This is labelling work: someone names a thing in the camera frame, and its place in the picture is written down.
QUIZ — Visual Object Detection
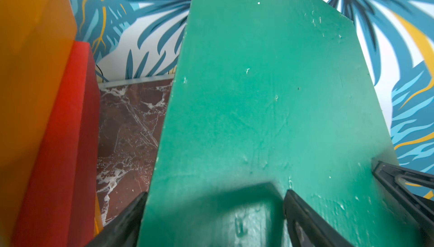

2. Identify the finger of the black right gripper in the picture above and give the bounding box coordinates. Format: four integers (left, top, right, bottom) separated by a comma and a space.
373, 161, 434, 230

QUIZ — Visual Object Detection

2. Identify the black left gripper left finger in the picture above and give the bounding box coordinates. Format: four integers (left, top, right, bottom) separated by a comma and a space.
86, 192, 148, 247

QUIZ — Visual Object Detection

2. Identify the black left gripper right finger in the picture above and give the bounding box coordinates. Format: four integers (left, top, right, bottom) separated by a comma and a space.
283, 189, 352, 247

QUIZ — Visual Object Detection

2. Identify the red shoebox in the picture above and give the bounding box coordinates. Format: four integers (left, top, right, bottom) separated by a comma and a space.
11, 42, 100, 247

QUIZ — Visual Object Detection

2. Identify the green shoebox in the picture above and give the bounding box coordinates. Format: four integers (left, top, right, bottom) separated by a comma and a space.
138, 0, 423, 247

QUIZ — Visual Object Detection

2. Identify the orange shoebox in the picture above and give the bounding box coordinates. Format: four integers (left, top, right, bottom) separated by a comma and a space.
94, 194, 104, 237
1, 0, 77, 247

